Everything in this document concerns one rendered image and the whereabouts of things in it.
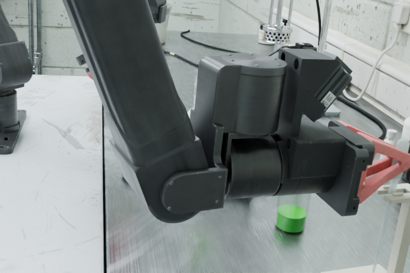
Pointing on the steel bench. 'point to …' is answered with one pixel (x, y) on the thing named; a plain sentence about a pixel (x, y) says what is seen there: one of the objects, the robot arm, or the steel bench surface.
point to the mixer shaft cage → (280, 35)
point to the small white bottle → (390, 139)
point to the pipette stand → (401, 233)
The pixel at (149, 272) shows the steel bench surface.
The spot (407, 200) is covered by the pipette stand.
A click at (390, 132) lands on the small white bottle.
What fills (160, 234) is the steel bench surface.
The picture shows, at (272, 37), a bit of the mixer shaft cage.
